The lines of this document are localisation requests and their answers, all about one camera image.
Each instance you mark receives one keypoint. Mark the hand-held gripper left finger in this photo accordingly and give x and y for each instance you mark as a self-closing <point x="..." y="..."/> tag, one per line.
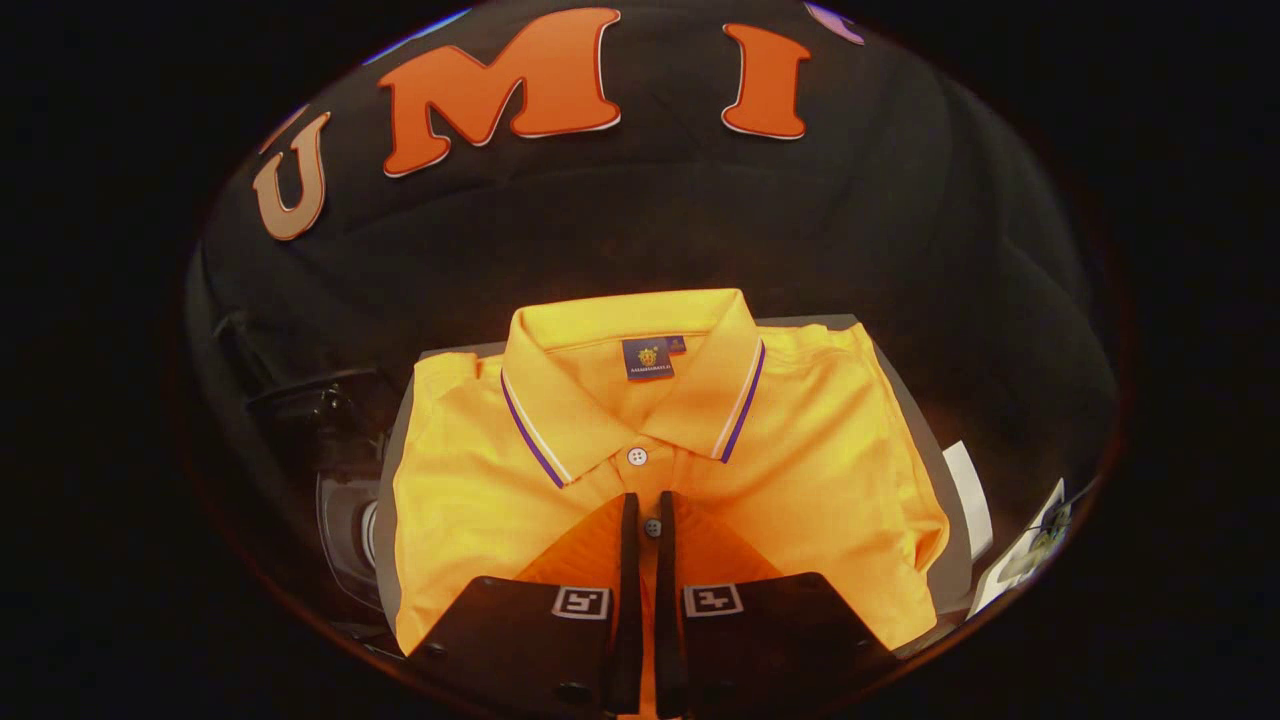
<point x="628" y="600"/>

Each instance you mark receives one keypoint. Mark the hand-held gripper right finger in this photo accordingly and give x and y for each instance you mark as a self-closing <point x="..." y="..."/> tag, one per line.
<point x="668" y="600"/>

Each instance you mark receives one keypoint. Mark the yellow polo shirt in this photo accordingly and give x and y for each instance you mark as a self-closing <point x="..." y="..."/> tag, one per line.
<point x="480" y="500"/>

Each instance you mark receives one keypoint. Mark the washing machine with steel drum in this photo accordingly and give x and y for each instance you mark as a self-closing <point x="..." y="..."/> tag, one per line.
<point x="345" y="530"/>

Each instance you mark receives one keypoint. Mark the grey appliance with control panel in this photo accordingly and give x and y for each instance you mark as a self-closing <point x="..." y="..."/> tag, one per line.
<point x="903" y="395"/>

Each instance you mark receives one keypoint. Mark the white paper sheet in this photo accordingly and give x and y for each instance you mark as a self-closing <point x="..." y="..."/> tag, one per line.
<point x="968" y="500"/>

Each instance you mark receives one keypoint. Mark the black backdrop cloth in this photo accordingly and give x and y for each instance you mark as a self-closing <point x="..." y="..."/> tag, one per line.
<point x="640" y="220"/>

